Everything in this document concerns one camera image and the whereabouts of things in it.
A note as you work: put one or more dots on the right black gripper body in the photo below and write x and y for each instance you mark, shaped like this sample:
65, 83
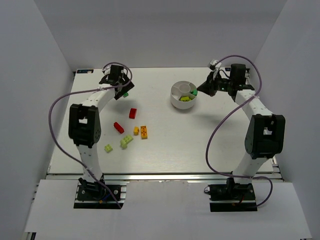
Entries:
212, 85

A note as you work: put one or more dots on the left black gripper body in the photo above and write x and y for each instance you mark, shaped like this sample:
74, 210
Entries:
122, 87

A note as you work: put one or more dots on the small dark green lego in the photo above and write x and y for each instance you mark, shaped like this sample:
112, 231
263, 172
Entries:
194, 92

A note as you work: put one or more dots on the lime green lego brick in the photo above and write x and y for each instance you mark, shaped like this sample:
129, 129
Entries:
185, 99

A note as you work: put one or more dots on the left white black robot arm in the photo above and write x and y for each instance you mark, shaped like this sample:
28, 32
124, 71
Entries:
84, 127

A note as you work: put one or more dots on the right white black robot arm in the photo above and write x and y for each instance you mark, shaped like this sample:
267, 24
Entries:
265, 134

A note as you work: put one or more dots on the white round divided container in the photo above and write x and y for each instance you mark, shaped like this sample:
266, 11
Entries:
183, 95

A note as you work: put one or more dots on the red lego brick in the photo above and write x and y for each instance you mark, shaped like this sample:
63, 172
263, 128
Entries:
133, 113

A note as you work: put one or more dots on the small red lego piece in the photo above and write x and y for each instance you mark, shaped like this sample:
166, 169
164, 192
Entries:
118, 127

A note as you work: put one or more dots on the small orange lego brick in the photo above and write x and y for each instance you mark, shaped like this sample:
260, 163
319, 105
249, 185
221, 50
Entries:
136, 130

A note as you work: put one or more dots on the left blue table label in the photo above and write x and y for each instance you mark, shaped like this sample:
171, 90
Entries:
84, 71

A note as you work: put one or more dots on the orange yellow lego brick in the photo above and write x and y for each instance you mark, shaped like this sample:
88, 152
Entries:
143, 132

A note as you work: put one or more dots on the pale green lego brick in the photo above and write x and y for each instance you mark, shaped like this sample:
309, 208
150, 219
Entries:
125, 141

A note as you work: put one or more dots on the small pale green lego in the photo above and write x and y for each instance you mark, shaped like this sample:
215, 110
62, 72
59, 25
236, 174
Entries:
108, 148

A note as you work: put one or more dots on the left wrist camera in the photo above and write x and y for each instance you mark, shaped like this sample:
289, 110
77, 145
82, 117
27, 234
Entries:
106, 71

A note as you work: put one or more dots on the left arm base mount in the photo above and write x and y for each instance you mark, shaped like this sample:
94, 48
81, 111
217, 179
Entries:
83, 200

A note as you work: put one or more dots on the aluminium front rail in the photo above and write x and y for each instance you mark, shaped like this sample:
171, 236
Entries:
158, 177

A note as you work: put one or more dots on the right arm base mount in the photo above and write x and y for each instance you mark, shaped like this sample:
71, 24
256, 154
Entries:
229, 199

